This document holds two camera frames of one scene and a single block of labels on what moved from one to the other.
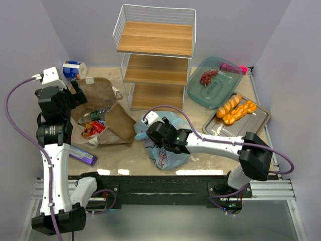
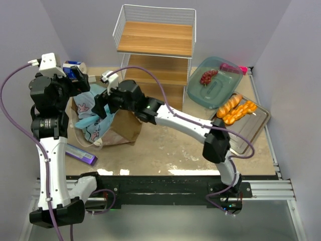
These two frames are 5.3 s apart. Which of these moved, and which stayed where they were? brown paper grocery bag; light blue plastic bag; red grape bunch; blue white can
Moved: light blue plastic bag
Stayed: red grape bunch; brown paper grocery bag; blue white can
